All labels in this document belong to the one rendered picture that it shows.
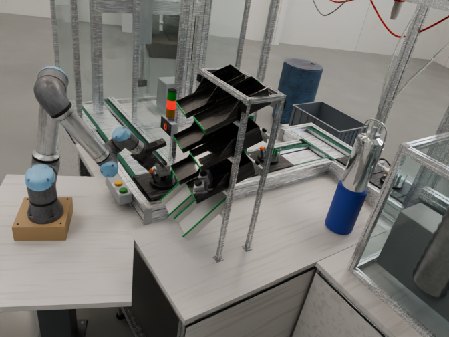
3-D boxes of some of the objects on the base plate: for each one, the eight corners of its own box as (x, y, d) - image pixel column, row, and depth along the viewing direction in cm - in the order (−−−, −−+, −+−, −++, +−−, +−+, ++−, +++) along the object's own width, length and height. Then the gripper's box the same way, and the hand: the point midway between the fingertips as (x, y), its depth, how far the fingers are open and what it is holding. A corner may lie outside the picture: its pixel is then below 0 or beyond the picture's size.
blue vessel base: (339, 238, 207) (355, 197, 193) (319, 220, 218) (332, 181, 204) (357, 230, 216) (374, 190, 202) (337, 214, 226) (351, 175, 212)
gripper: (126, 150, 193) (152, 171, 209) (135, 162, 185) (162, 182, 201) (138, 138, 193) (163, 160, 209) (148, 149, 185) (173, 170, 201)
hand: (165, 166), depth 204 cm, fingers closed on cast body, 4 cm apart
